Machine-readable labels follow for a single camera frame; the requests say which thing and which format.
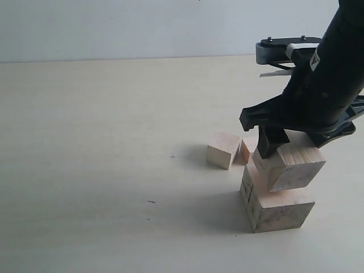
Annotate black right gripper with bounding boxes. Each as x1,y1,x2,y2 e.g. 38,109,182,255
239,46,363,159

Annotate smallest wooden cube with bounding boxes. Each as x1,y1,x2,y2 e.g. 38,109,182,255
235,136,258,165

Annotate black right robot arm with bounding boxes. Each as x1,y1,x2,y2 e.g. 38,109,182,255
239,1,363,159

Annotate medium-large wooden cube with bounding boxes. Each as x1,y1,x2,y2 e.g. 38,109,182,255
253,143,326,192

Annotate medium wooden cube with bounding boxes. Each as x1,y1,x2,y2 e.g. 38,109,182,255
206,131,242,170

